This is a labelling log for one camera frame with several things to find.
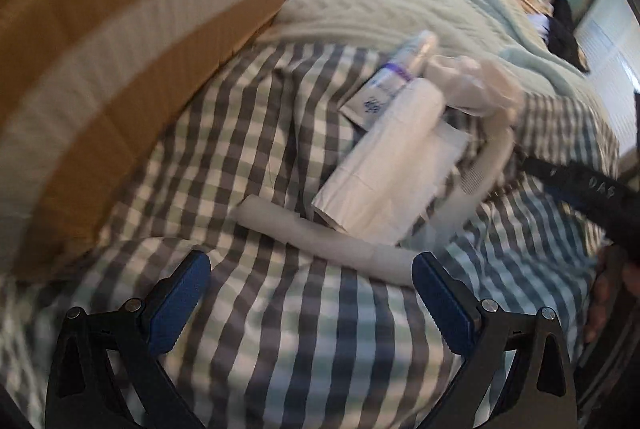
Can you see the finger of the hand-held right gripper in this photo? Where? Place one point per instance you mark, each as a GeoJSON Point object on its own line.
{"type": "Point", "coordinates": [550, 176]}

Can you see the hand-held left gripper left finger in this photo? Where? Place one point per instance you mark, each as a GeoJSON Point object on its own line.
{"type": "Point", "coordinates": [175, 304]}

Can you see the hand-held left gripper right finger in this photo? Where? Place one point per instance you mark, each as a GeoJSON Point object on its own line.
{"type": "Point", "coordinates": [442, 304]}

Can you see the long white plastic tube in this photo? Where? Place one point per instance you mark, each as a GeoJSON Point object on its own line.
{"type": "Point", "coordinates": [320, 236]}

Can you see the taped brown cardboard box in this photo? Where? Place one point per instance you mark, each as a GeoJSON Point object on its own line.
{"type": "Point", "coordinates": [125, 49]}

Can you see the person's right hand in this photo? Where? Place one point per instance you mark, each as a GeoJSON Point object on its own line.
{"type": "Point", "coordinates": [607, 294]}

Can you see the grey checked blanket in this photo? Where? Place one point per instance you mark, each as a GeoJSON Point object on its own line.
{"type": "Point", "coordinates": [300, 349]}

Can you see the black bag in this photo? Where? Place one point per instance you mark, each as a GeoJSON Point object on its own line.
{"type": "Point", "coordinates": [567, 34]}

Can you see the white wardrobe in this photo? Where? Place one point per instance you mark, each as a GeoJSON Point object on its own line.
{"type": "Point", "coordinates": [607, 39]}

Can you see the white plastic bag roll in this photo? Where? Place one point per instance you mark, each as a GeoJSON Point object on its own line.
{"type": "Point", "coordinates": [380, 159]}

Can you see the white ointment tube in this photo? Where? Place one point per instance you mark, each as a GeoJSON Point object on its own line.
{"type": "Point", "coordinates": [395, 74]}

